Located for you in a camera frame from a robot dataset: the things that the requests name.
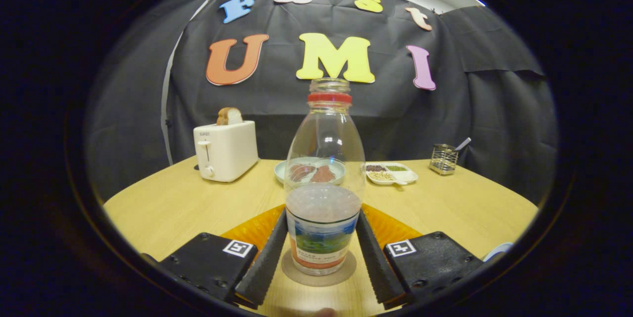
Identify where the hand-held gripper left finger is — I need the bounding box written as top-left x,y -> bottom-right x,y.
158,203 -> 289,308

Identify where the pale blue cup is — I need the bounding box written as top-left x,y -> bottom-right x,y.
482,242 -> 515,262

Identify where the clear plastic juice bottle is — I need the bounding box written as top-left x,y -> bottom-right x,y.
284,78 -> 366,276

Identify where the brown meat piece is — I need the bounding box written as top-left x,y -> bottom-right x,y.
289,164 -> 317,182
311,165 -> 337,183

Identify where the white toaster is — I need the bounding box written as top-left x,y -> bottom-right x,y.
193,120 -> 259,183

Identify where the pale blue plate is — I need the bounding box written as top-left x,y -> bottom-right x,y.
274,157 -> 347,185

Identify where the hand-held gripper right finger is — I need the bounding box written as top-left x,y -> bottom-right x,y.
355,203 -> 485,308

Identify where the round brown coaster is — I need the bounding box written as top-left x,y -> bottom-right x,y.
281,249 -> 358,287

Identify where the wire mesh utensil holder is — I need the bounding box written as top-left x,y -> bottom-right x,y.
429,144 -> 459,176

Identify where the bread slice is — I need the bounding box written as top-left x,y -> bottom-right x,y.
216,107 -> 244,126

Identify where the black backdrop cloth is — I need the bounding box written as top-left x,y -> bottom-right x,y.
84,0 -> 559,204

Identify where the wooden table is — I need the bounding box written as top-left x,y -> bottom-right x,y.
103,155 -> 540,317

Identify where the white divided dish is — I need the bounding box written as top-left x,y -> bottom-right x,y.
365,162 -> 419,186

